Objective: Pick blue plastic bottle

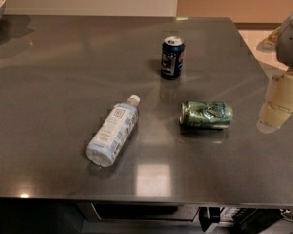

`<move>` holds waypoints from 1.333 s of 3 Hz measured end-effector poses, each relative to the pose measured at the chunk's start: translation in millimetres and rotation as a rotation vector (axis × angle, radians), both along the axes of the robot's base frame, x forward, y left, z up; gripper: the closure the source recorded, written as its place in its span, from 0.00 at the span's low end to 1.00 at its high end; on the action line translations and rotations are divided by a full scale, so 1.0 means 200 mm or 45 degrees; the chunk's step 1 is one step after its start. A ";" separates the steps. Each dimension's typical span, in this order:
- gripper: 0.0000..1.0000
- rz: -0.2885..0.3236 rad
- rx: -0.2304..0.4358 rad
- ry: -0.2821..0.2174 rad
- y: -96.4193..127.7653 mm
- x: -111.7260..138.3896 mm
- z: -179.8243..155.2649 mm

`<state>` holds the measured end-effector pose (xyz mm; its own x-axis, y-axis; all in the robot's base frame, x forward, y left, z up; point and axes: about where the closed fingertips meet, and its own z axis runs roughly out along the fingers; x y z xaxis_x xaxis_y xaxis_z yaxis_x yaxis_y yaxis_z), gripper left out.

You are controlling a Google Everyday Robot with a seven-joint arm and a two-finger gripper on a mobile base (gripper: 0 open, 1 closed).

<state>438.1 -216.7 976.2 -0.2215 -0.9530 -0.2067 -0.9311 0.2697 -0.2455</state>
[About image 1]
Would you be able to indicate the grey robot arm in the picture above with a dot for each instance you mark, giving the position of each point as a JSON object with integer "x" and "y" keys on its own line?
{"x": 284, "y": 46}

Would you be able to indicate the dark blue soda can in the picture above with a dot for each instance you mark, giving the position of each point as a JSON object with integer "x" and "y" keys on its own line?
{"x": 173, "y": 49}

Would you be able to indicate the blue plastic water bottle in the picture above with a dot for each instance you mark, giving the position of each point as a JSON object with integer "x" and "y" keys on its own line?
{"x": 108, "y": 141}

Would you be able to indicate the green crushed soda can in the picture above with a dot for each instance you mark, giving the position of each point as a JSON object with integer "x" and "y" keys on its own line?
{"x": 205, "y": 115}

